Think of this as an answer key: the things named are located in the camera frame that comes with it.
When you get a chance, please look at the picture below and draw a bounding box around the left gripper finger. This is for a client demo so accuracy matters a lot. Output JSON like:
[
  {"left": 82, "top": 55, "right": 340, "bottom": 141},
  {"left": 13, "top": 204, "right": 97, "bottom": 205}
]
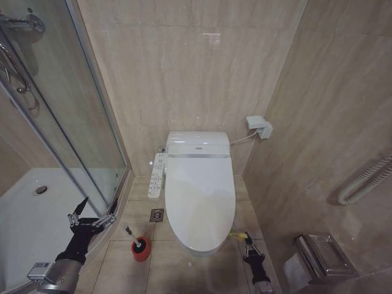
[
  {"left": 67, "top": 196, "right": 90, "bottom": 226},
  {"left": 97, "top": 197, "right": 119, "bottom": 229}
]

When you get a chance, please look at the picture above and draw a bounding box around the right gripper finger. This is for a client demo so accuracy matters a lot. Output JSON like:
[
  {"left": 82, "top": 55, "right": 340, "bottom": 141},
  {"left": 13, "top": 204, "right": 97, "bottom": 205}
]
[
  {"left": 248, "top": 231, "right": 265, "bottom": 258},
  {"left": 243, "top": 231, "right": 253, "bottom": 257}
]

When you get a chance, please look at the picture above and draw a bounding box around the white toilet brush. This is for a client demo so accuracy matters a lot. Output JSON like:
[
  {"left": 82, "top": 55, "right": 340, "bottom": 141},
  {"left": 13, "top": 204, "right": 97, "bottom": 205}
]
[{"left": 123, "top": 224, "right": 145, "bottom": 249}]

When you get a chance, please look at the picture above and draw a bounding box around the red toilet brush holder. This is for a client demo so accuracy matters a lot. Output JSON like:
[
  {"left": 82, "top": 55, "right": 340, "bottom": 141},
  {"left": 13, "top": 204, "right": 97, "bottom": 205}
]
[{"left": 131, "top": 236, "right": 153, "bottom": 263}]

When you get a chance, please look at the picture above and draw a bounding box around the white toilet bowl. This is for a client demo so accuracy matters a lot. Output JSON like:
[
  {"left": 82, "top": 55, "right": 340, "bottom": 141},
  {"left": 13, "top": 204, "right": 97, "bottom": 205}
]
[{"left": 179, "top": 237, "right": 229, "bottom": 257}]

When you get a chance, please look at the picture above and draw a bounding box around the steel toilet paper holder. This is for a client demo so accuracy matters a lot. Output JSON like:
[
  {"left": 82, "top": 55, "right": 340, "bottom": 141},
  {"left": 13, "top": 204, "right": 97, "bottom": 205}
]
[{"left": 282, "top": 232, "right": 360, "bottom": 285}]

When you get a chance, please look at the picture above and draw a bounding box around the white toilet lid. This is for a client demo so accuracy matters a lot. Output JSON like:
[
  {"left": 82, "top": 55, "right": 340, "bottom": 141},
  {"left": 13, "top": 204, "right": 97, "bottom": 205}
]
[{"left": 164, "top": 154, "right": 236, "bottom": 251}]

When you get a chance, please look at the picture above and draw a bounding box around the yellow tag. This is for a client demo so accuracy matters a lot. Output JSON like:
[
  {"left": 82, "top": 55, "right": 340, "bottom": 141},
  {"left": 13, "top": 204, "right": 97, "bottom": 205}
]
[{"left": 229, "top": 230, "right": 249, "bottom": 242}]

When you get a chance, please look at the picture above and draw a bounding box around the white shower tray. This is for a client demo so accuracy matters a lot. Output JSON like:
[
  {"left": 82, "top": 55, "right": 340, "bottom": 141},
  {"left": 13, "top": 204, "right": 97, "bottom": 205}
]
[{"left": 0, "top": 167, "right": 124, "bottom": 294}]

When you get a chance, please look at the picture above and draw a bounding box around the square metal floor drain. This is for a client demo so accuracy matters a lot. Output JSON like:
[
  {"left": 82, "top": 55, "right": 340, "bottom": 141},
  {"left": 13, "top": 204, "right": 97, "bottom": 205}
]
[{"left": 149, "top": 208, "right": 165, "bottom": 223}]

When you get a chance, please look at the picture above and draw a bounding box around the white bidet control panel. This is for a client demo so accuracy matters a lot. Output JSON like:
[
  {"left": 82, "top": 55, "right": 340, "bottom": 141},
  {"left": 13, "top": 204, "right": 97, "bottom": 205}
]
[{"left": 147, "top": 152, "right": 167, "bottom": 200}]

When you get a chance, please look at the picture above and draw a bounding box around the glass shower door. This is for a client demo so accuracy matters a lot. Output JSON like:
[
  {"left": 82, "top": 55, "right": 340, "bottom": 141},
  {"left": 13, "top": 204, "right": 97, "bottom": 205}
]
[{"left": 0, "top": 0, "right": 129, "bottom": 216}]

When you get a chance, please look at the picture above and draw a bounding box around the white ribbed grab bar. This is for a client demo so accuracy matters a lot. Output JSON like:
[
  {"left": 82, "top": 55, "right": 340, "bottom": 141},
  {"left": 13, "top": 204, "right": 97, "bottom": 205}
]
[{"left": 337, "top": 151, "right": 392, "bottom": 206}]

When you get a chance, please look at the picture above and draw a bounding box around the chrome shower faucet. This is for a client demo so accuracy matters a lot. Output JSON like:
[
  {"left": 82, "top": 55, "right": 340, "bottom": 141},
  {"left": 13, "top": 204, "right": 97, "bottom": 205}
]
[{"left": 0, "top": 7, "right": 47, "bottom": 34}]

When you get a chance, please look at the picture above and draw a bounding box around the white power cable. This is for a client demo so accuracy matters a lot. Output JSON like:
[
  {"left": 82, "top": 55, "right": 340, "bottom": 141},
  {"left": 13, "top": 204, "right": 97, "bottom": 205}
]
[{"left": 229, "top": 129, "right": 260, "bottom": 146}]

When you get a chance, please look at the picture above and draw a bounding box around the white wall outlet box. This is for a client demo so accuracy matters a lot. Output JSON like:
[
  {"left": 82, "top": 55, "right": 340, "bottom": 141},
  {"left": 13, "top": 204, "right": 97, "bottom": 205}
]
[{"left": 245, "top": 115, "right": 274, "bottom": 140}]

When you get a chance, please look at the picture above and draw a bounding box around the chrome shower hose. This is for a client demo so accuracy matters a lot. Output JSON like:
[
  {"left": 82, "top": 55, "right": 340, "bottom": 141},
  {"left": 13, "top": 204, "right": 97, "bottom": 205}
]
[{"left": 0, "top": 42, "right": 41, "bottom": 111}]

